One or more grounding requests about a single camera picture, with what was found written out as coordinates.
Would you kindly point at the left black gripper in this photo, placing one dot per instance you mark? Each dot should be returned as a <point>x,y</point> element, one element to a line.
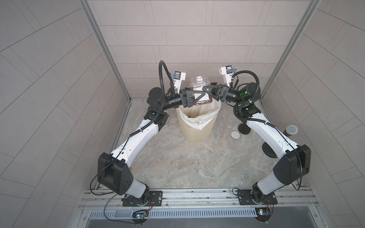
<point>186,99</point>

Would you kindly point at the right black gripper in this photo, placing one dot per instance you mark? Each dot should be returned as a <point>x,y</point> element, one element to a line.
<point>222,97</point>

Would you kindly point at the black lid glass jar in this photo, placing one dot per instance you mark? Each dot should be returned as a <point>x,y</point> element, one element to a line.
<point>197,83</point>

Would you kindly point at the white jar lid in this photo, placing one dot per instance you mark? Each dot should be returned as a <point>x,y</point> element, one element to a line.
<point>235,135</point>

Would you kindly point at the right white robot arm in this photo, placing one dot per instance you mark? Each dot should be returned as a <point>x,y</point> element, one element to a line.
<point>294,159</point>

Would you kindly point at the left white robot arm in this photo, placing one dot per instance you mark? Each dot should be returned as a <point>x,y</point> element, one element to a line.
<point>114,168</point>

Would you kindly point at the white trash bag liner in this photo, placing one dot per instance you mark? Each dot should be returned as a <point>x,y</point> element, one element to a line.
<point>198,110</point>

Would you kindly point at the beige ribbed trash bin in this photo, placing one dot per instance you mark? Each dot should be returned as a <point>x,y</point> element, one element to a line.
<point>198,132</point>

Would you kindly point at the round knob on stalk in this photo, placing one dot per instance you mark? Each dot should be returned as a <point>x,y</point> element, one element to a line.
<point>289,131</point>

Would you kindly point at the left circuit board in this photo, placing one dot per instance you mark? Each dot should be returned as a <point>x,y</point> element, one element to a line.
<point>141,214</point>

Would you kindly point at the circuit board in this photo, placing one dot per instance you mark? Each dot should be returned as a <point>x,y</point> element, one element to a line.
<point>141,214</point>
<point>263,214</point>

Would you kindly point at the right circuit board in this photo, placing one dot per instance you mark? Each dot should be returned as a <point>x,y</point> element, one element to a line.
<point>263,214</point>

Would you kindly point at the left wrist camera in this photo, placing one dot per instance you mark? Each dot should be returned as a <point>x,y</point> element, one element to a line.
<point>178,78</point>

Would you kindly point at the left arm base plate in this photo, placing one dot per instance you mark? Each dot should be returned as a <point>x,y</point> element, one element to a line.
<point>153,198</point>

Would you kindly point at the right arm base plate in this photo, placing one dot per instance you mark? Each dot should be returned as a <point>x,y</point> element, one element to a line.
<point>251,197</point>

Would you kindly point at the aluminium mounting rail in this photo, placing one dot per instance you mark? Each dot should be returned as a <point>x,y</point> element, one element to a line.
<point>204,198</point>

